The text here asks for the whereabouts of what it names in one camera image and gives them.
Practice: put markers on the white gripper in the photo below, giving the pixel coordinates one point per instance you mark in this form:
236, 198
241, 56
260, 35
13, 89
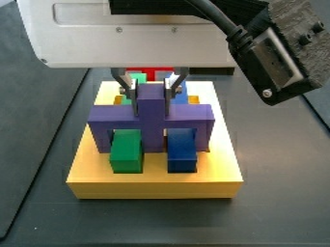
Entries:
77, 34

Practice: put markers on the purple cross-shaped block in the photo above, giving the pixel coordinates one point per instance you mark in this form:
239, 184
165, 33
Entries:
152, 120

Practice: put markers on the yellow slotted board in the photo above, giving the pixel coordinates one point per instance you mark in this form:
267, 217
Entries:
216, 180

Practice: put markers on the red cross-shaped block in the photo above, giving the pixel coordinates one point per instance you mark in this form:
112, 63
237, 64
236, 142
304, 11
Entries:
152, 71

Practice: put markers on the black angled holder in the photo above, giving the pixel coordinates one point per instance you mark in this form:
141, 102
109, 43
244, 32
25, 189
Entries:
212, 71

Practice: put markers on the blue long bar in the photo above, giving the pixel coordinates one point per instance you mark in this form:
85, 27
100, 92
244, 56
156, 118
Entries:
182, 157

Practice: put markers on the green long bar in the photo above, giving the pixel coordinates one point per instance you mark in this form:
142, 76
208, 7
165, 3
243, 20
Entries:
126, 156

